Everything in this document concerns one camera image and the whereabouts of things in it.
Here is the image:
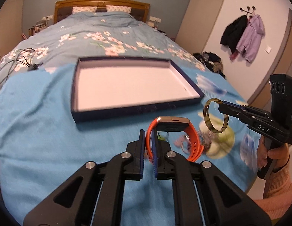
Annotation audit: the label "tortoiseshell bangle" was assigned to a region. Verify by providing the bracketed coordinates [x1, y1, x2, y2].
[203, 98, 229, 134]

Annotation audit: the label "orange smart watch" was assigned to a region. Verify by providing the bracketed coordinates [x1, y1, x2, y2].
[145, 116, 204, 162]

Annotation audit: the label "right forearm peach sleeve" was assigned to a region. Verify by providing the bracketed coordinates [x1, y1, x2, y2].
[254, 161, 292, 220]

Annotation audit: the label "right hand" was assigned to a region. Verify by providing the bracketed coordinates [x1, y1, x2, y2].
[257, 136, 290, 171]

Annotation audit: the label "pile of dark clothes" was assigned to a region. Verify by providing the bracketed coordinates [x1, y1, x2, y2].
[193, 52, 226, 79]

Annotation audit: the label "purple jacket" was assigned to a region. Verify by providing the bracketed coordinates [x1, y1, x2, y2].
[230, 14, 265, 63]

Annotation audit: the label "light blue floral cloth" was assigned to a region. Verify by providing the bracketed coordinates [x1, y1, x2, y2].
[0, 64, 259, 225]

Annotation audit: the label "black jacket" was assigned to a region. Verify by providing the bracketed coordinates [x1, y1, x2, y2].
[220, 15, 248, 54]

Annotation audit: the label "navy shallow cardboard box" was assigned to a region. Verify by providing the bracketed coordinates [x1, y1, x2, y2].
[71, 56, 204, 123]

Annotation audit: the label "right bedside table items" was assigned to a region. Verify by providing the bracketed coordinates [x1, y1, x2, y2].
[146, 16, 175, 41]

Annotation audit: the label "wooden headboard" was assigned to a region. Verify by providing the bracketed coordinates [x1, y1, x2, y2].
[53, 0, 150, 24]

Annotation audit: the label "right floral pillow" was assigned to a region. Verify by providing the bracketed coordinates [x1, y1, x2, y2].
[106, 5, 132, 14]

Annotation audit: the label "floral pillow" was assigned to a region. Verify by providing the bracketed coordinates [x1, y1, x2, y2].
[106, 5, 132, 14]
[72, 6, 98, 14]

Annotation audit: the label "blue floral duvet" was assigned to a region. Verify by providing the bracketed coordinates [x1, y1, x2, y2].
[0, 12, 205, 90]

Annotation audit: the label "left bedside table clutter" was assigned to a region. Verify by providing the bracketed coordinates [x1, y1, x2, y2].
[21, 15, 53, 40]

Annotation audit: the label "left floral pillow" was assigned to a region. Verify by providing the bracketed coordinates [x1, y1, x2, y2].
[72, 6, 98, 14]

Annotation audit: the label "door frame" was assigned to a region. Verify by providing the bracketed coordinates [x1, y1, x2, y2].
[247, 9, 292, 109]

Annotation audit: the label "white wall switch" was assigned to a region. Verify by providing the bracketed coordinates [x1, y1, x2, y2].
[265, 46, 271, 54]

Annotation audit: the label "black wall coat hooks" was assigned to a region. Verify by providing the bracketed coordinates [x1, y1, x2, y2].
[240, 6, 256, 18]

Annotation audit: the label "black charger cables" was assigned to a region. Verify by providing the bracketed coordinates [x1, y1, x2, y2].
[0, 47, 44, 90]

